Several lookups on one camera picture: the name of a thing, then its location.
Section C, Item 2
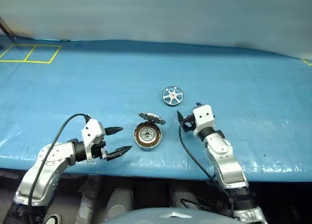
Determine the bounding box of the grey robot torso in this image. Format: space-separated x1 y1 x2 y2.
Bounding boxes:
101 207 235 224

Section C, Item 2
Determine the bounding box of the white black round part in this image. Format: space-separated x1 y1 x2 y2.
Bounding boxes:
44 213 62 224

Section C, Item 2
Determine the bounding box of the silver spoked rotor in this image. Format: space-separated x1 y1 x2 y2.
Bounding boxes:
162 86 184 107

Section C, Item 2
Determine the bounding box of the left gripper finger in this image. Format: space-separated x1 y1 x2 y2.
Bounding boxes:
106 146 133 161
104 126 124 137

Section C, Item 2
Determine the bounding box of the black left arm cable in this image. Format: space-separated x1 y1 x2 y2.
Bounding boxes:
27 113 93 224

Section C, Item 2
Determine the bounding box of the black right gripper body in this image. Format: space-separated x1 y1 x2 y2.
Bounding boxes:
181 113 196 132

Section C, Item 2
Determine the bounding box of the slanted metal rod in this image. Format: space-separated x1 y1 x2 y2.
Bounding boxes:
0 16 17 40

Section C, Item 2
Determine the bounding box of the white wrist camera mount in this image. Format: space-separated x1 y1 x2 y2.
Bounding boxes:
191 104 216 137
80 118 107 163

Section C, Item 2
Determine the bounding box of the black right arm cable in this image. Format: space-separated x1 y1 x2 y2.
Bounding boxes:
178 121 229 194

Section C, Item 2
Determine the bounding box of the grey rounded cylinder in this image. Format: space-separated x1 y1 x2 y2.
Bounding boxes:
105 188 135 220
170 187 198 210

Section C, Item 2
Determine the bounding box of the dark foam block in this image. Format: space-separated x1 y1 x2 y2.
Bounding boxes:
75 176 102 224

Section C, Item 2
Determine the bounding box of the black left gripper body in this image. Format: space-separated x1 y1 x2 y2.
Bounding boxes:
91 130 109 160

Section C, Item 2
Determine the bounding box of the toothed silver housing lid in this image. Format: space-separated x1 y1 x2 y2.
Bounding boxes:
137 112 167 126

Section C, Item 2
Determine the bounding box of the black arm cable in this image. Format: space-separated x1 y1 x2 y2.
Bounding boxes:
178 121 229 194
27 113 93 224

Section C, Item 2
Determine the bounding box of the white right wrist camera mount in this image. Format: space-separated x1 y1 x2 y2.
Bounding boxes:
191 104 216 137

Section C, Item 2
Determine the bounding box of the yellow tape double square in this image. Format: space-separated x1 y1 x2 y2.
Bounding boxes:
0 44 62 64

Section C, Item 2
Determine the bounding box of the blue plastic table cover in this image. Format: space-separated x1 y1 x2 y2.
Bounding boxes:
0 37 312 183

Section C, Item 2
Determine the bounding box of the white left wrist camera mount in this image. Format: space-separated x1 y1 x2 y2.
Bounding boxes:
80 118 107 163

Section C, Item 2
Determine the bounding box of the round silver motor housing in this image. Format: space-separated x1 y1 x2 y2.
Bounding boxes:
133 121 163 151

